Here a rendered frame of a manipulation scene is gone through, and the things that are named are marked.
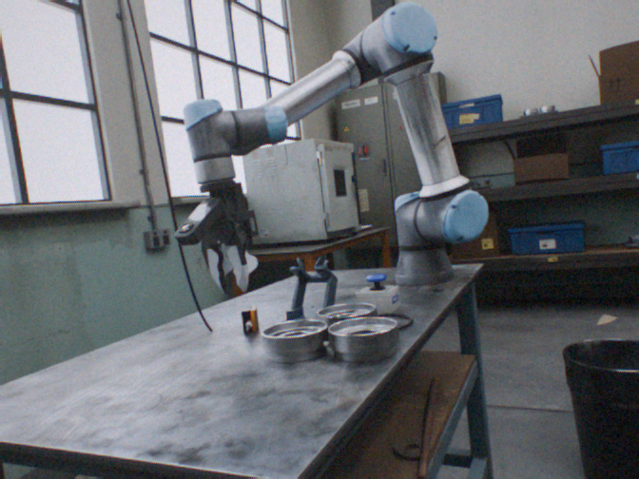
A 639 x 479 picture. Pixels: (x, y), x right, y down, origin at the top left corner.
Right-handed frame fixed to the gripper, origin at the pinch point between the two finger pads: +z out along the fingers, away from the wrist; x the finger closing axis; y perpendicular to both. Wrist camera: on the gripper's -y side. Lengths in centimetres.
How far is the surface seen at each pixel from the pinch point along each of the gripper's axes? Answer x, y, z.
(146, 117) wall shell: 146, 125, -72
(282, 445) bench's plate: -35, -36, 9
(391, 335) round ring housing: -35.7, -8.8, 7.3
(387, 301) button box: -25.0, 15.0, 8.4
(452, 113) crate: 42, 345, -60
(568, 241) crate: -27, 347, 54
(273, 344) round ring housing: -19.5, -15.2, 6.2
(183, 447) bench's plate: -25.0, -39.4, 8.4
